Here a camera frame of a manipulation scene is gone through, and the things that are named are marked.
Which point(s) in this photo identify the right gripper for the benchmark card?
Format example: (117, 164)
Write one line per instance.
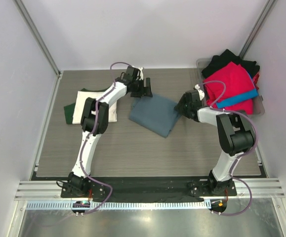
(180, 107)

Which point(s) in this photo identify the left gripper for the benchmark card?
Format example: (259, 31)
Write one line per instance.
(144, 91)

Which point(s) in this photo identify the grey blue t shirt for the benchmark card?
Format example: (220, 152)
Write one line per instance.
(156, 114)

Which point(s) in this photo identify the white t shirt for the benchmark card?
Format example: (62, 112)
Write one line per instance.
(80, 102)

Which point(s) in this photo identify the dark green t shirt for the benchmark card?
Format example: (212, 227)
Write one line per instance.
(69, 109)

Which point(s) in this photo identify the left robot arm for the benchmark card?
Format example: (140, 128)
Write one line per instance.
(94, 122)

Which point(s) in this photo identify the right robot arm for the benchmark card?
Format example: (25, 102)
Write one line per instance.
(236, 138)

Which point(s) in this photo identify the red t shirt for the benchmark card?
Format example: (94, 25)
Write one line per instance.
(214, 88)

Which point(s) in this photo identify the black t shirt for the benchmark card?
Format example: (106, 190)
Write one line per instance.
(220, 61)

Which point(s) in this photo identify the bright blue t shirt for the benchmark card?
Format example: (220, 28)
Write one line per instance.
(239, 88)

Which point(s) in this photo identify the grey plastic bin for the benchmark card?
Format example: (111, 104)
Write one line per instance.
(258, 108)

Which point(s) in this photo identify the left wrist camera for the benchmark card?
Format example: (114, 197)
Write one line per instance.
(140, 74)

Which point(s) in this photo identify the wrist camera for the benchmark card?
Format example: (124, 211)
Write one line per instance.
(140, 74)
(200, 92)

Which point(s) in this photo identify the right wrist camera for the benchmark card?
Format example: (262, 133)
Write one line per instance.
(200, 92)

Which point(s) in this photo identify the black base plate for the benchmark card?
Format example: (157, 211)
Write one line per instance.
(170, 189)

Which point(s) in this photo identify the aluminium front rail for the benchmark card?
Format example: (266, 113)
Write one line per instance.
(48, 190)

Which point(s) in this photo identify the left aluminium frame post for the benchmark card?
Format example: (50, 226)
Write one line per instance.
(34, 31)

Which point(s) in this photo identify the aluminium frame post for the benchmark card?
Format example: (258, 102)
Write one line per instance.
(34, 31)
(266, 11)

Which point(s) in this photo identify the right aluminium frame post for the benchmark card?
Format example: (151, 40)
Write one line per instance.
(266, 11)

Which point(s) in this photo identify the slotted cable duct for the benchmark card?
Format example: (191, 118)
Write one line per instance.
(87, 206)

